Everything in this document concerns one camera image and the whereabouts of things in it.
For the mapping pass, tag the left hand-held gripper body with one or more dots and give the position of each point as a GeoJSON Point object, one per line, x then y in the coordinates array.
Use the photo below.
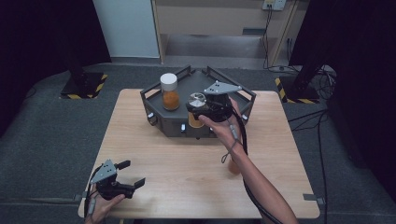
{"type": "Point", "coordinates": [104, 174]}

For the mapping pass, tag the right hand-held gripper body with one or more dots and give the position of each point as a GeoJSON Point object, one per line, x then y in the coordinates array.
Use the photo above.
{"type": "Point", "coordinates": [219, 107]}

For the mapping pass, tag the silver lid spice jar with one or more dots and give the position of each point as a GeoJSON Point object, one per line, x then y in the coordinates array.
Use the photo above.
{"type": "Point", "coordinates": [197, 99]}

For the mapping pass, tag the black corner storage rack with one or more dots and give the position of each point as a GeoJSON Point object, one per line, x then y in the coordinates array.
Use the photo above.
{"type": "Point", "coordinates": [174, 119]}

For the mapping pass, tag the white lid spice jar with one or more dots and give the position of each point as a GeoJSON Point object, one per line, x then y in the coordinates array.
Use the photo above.
{"type": "Point", "coordinates": [170, 93]}

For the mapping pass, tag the person's right hand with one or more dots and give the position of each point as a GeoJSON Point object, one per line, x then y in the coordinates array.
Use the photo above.
{"type": "Point", "coordinates": [225, 130]}

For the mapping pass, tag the person's left hand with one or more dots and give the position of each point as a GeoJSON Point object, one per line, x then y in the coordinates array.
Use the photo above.
{"type": "Point", "coordinates": [99, 208]}

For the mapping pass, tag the grey tape strip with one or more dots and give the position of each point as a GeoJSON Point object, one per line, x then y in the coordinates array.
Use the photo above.
{"type": "Point", "coordinates": [313, 197]}
{"type": "Point", "coordinates": [77, 197]}

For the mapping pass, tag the black stand with striped base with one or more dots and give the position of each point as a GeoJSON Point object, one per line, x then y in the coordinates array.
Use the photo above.
{"type": "Point", "coordinates": [299, 90]}
{"type": "Point", "coordinates": [84, 85]}

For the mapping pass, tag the beige wooden cabinet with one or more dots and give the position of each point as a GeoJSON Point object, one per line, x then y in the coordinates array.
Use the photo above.
{"type": "Point", "coordinates": [211, 18]}

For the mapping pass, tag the white panel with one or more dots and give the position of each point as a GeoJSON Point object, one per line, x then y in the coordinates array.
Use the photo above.
{"type": "Point", "coordinates": [127, 28]}

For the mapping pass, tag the black curtain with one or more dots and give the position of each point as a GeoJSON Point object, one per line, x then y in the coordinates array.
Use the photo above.
{"type": "Point", "coordinates": [364, 77]}
{"type": "Point", "coordinates": [37, 46]}

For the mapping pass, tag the white wall power outlet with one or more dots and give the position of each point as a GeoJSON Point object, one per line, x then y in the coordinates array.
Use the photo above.
{"type": "Point", "coordinates": [274, 4]}

